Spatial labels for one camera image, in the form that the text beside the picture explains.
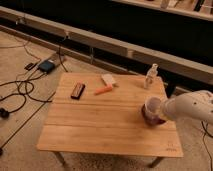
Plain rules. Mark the black power adapter box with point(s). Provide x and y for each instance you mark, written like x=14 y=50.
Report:
x=46 y=66

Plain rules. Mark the black plug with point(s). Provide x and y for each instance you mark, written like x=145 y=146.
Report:
x=4 y=113

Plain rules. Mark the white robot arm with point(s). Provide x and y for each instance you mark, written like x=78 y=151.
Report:
x=197 y=105

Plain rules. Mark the wooden folding table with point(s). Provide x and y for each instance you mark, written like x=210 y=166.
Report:
x=110 y=123

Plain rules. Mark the dark red ceramic bowl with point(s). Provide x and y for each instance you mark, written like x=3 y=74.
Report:
x=151 y=122

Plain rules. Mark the long metal rail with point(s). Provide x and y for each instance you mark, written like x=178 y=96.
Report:
x=172 y=63

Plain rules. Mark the small black device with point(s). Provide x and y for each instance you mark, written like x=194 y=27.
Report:
x=30 y=66

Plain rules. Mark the black rectangular case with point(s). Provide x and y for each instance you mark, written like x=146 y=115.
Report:
x=77 y=91

